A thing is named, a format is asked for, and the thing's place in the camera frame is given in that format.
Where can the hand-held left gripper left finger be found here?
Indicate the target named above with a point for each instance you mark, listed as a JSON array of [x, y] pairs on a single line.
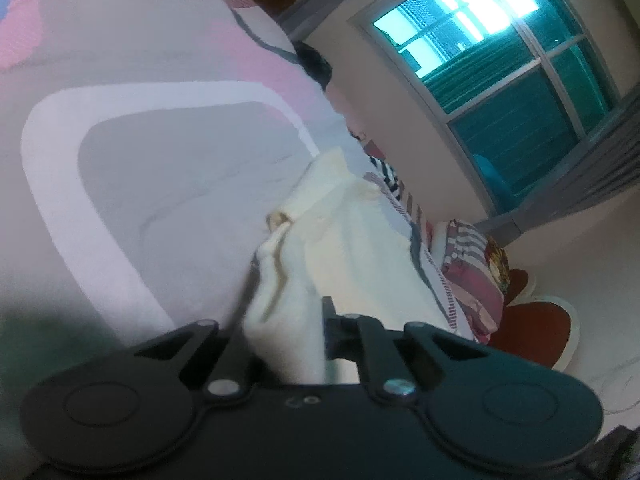
[[235, 355]]

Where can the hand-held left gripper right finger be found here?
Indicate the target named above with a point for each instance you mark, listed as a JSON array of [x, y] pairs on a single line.
[[328, 330]]

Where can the cream cloth garment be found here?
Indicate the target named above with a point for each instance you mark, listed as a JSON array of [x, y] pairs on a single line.
[[350, 250]]

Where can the pink striped folded blanket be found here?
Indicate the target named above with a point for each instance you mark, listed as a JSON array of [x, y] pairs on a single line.
[[470, 270]]

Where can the black white striped garment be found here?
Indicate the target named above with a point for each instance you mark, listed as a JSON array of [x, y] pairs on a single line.
[[387, 175]]

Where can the pink grey patterned bed sheet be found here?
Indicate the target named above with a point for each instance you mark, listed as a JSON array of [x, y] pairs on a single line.
[[175, 150]]

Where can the dark teal object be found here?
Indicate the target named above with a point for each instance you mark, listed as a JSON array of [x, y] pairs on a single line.
[[315, 62]]

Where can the grey curtain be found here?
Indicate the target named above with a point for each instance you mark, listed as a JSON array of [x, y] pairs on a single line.
[[605, 160], [320, 10]]

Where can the window with white frame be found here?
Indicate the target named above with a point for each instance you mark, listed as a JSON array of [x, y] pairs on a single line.
[[500, 75]]

